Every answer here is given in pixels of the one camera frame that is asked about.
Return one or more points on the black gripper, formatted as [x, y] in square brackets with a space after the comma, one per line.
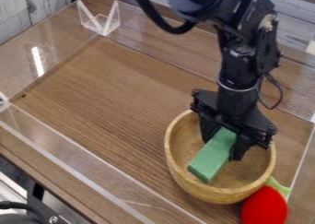
[232, 108]

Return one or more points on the green rectangular block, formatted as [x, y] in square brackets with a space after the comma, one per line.
[213, 156]

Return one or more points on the red plush strawberry toy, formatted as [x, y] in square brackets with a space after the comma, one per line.
[266, 206]

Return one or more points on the clear acrylic front wall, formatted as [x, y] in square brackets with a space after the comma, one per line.
[108, 195]

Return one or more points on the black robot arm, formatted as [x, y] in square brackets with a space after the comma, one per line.
[246, 27]

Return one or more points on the brown wooden bowl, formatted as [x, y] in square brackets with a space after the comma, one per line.
[238, 180]

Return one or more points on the black table frame bracket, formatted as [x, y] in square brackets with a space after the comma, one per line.
[49, 216]

